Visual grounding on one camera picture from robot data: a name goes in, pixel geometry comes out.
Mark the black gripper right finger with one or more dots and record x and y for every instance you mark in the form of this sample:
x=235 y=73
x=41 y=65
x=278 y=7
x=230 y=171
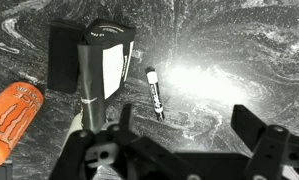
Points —
x=269 y=150

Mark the black box with white label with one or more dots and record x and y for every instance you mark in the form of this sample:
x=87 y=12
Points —
x=113 y=66

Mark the black rectangular box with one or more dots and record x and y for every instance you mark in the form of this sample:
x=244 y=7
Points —
x=63 y=56

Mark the dark grey block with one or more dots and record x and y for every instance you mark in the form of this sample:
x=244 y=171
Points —
x=0 y=170

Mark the orange energy drink can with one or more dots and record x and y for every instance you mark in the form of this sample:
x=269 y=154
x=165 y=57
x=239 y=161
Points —
x=9 y=120

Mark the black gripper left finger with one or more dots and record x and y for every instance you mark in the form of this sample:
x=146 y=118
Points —
x=129 y=146

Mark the black and white marker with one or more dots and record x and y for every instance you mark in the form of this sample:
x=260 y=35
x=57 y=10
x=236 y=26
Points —
x=155 y=92

